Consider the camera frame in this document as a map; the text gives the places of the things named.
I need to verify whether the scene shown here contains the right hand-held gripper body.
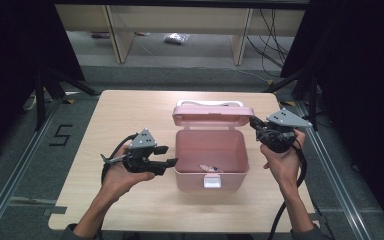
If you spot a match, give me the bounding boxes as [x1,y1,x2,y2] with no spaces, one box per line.
[256,108,314,154]

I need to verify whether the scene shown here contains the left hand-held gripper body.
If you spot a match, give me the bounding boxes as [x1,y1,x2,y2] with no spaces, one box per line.
[100,128,157,175]

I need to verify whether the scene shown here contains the pink plastic storage box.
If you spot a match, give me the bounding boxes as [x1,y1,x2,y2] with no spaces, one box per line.
[172,99,256,194]

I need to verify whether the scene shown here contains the person's right hand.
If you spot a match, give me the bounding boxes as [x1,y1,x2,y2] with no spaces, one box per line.
[259,131,306,196]

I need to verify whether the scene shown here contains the person's left hand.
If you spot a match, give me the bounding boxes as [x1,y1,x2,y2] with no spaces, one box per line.
[101,146,156,203]

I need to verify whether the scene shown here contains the black metal stand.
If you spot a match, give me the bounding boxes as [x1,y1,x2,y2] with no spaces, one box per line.
[34,68,100,132]
[262,64,320,132]

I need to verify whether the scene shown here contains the clear plastic bag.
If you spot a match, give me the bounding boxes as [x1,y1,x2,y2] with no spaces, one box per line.
[163,32,190,45]

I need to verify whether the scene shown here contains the light wooden desk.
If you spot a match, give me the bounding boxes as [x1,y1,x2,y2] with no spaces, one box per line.
[53,4,306,66]

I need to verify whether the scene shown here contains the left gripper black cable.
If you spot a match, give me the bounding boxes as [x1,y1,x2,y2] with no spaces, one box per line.
[100,133,138,185]

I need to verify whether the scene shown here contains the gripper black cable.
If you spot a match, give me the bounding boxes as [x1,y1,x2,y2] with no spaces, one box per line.
[267,139,310,240]
[100,133,138,185]

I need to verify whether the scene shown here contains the thin white floor cable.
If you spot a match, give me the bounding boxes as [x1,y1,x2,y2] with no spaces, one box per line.
[209,65,272,84]

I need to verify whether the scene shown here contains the aluminium floor rail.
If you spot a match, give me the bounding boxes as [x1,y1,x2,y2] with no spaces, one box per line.
[0,99,65,240]
[294,100,372,240]

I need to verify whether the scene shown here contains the bundle of black cables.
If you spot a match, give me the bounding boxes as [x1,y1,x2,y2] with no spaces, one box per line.
[245,8,290,70]

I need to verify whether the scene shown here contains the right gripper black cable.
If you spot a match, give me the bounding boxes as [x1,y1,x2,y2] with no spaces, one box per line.
[267,139,310,240]

